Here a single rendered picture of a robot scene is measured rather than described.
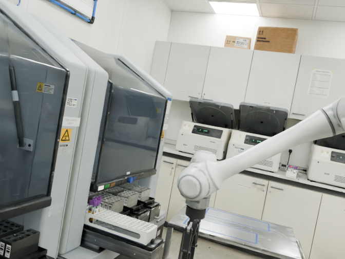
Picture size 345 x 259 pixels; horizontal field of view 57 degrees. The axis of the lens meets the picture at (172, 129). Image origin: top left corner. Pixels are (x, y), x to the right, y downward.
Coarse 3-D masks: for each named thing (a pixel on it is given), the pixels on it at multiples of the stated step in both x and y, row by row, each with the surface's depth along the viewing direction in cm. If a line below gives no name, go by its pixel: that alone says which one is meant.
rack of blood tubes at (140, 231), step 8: (88, 216) 131; (96, 216) 130; (104, 216) 131; (112, 216) 134; (120, 216) 135; (128, 216) 136; (88, 224) 131; (96, 224) 131; (104, 224) 132; (112, 224) 127; (120, 224) 126; (128, 224) 127; (136, 224) 130; (144, 224) 130; (152, 224) 132; (112, 232) 127; (120, 232) 132; (128, 232) 133; (136, 232) 123; (144, 232) 122; (152, 232) 126; (136, 240) 123; (144, 240) 122
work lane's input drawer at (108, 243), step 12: (84, 228) 130; (96, 228) 129; (84, 240) 130; (96, 240) 128; (108, 240) 126; (120, 240) 125; (132, 240) 124; (156, 240) 128; (120, 252) 124; (132, 252) 122; (144, 252) 120; (156, 252) 124
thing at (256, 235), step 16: (208, 208) 186; (176, 224) 150; (208, 224) 158; (224, 224) 163; (240, 224) 167; (256, 224) 172; (272, 224) 178; (224, 240) 143; (240, 240) 144; (256, 240) 147; (272, 240) 151; (288, 240) 155; (288, 256) 136
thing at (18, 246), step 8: (32, 232) 102; (8, 240) 93; (16, 240) 95; (24, 240) 96; (32, 240) 100; (8, 248) 92; (16, 248) 94; (24, 248) 97; (32, 248) 100; (8, 256) 92; (16, 256) 95
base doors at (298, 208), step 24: (168, 168) 369; (168, 192) 369; (216, 192) 351; (240, 192) 340; (264, 192) 331; (288, 192) 324; (312, 192) 316; (168, 216) 369; (264, 216) 332; (288, 216) 324; (312, 216) 316; (336, 216) 309; (312, 240) 316; (336, 240) 308
